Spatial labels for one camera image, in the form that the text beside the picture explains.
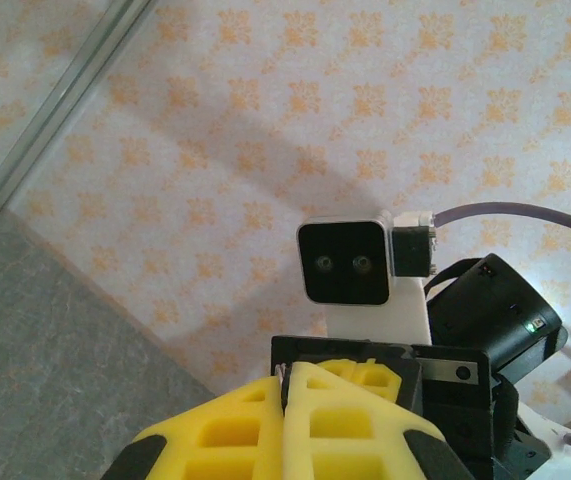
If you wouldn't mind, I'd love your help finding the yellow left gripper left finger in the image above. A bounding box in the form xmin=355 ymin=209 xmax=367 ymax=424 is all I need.
xmin=99 ymin=376 xmax=286 ymax=480

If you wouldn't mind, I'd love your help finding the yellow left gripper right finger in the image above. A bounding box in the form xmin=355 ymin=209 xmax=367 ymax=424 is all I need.
xmin=257 ymin=360 xmax=477 ymax=480

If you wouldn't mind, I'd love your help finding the right wrist camera on white mount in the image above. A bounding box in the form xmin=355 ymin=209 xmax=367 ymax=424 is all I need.
xmin=294 ymin=208 xmax=440 ymax=347

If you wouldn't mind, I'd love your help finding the aluminium frame post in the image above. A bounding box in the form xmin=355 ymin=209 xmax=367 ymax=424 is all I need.
xmin=0 ymin=0 xmax=159 ymax=211

